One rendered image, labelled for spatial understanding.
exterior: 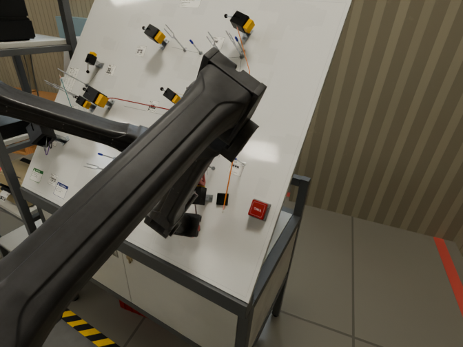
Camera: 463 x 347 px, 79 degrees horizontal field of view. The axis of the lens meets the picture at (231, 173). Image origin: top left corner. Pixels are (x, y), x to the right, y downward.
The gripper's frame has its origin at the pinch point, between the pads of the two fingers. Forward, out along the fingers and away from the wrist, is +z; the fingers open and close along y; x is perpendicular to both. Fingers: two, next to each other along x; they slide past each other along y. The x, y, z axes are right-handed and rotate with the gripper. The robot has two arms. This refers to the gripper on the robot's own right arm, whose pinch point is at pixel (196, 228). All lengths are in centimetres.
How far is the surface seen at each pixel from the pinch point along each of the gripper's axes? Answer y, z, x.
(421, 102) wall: -91, 129, -125
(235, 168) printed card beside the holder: -9.3, 1.2, -21.7
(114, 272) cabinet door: 53, 29, 23
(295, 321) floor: -19, 115, 36
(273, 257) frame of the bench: -19.0, 32.9, 3.6
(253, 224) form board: -17.6, 4.2, -4.3
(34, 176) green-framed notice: 88, 1, -13
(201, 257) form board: -0.8, 6.1, 8.5
